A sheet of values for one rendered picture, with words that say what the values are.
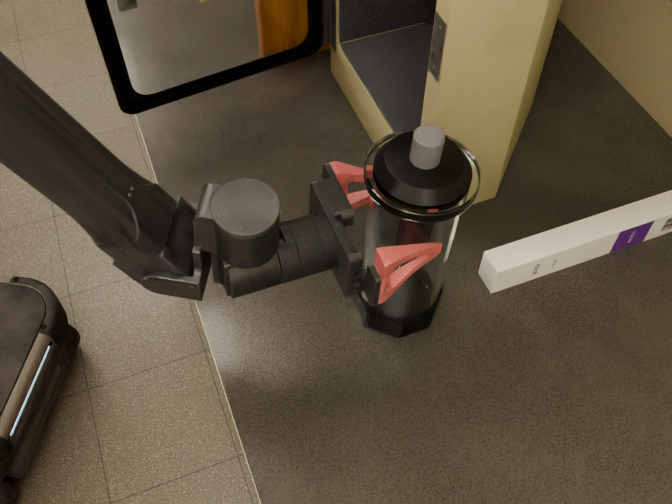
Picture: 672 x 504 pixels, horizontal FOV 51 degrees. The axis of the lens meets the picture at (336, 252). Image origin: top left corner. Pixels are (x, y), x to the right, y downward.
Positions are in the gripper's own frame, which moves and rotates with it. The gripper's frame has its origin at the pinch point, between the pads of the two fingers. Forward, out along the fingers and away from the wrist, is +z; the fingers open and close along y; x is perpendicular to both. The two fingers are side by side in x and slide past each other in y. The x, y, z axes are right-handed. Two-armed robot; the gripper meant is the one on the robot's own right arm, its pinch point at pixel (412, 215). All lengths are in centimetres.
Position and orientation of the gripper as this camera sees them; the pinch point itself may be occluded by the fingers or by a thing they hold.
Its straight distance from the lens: 71.1
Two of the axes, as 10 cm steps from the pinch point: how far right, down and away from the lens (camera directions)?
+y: -3.7, -7.5, 5.5
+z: 9.3, -2.7, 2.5
